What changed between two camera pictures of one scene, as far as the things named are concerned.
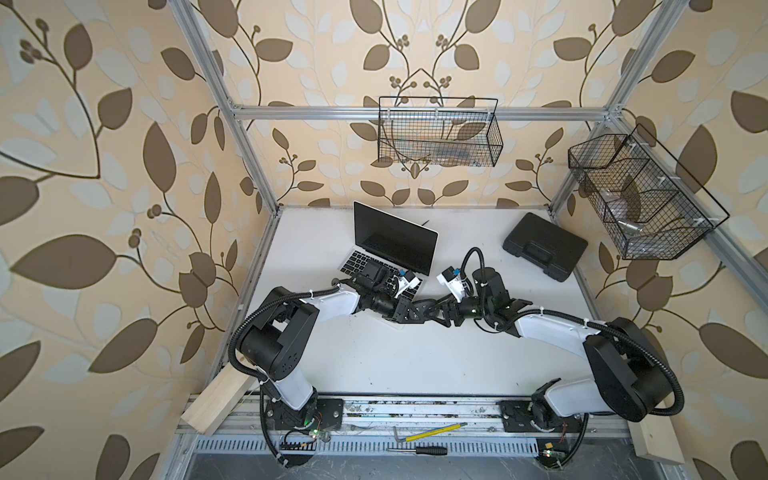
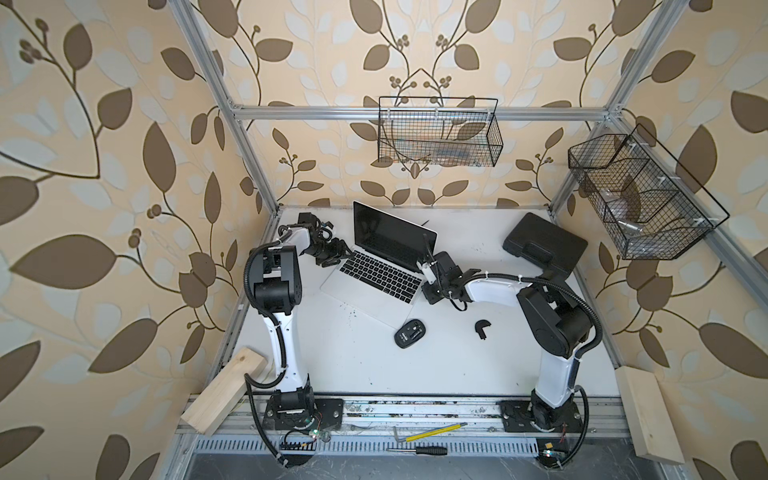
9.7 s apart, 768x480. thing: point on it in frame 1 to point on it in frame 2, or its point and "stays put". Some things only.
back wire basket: (443, 131) stays put
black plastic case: (546, 244) stays put
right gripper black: (447, 307) to (427, 292)
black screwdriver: (422, 450) stays put
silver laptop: (405, 248) stays put
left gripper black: (401, 306) to (336, 253)
